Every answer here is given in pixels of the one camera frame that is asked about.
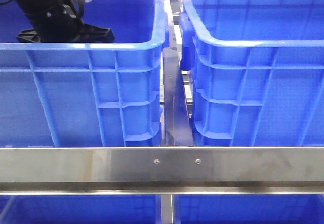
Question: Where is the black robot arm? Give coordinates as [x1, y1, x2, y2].
[14, 0, 115, 43]

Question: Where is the large blue bin left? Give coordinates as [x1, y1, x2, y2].
[1, 0, 168, 147]

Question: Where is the steel divider rail centre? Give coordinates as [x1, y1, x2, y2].
[163, 0, 194, 147]

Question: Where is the blue bin lower left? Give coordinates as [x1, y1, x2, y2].
[1, 195, 161, 223]

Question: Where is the large blue bin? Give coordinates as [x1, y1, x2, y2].
[180, 0, 323, 147]
[1, 0, 168, 147]

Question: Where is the large blue bin right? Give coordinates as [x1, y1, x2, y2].
[180, 0, 323, 147]

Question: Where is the stainless steel front rail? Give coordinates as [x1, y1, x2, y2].
[1, 146, 323, 195]

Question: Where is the steel vertical post lower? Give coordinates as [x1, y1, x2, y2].
[160, 194, 175, 224]

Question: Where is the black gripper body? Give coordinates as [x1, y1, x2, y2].
[16, 0, 114, 43]

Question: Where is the blue bin lower right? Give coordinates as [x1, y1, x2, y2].
[176, 194, 323, 223]

